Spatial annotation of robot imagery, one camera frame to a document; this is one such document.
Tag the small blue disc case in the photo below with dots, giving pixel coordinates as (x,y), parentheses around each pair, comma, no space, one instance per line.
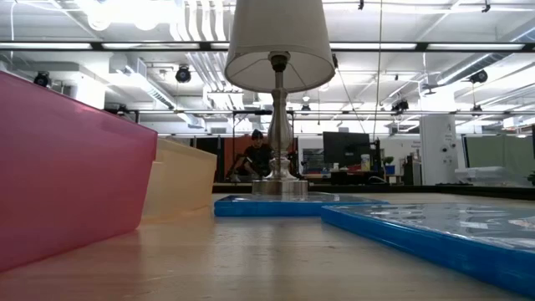
(284,208)

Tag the large blue disc case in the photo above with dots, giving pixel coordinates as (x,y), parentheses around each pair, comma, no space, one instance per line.
(439,246)

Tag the person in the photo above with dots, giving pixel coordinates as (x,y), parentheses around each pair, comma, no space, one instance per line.
(258,156)

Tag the black monitor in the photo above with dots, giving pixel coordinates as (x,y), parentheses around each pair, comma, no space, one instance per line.
(346,148)

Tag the cream plastic bin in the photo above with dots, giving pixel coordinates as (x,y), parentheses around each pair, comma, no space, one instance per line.
(184,184)

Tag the silver table lamp white shade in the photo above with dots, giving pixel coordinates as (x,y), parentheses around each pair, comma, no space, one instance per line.
(279,42)

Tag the blue box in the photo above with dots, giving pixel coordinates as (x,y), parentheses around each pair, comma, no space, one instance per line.
(389,169)

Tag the white pillar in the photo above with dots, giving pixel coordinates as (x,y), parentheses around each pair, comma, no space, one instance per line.
(438,146)

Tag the pink translucent plastic bin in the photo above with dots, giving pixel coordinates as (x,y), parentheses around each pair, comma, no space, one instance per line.
(71,180)

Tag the white plastic-covered table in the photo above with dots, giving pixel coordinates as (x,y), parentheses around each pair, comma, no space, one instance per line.
(485,175)

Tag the green partition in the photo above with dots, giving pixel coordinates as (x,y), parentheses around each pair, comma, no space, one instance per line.
(497,150)

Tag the black ceiling camera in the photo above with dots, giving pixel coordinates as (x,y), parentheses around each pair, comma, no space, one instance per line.
(479,77)
(42,78)
(183,74)

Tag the black aluminium table frame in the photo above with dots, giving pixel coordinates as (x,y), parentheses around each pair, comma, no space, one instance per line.
(418,189)

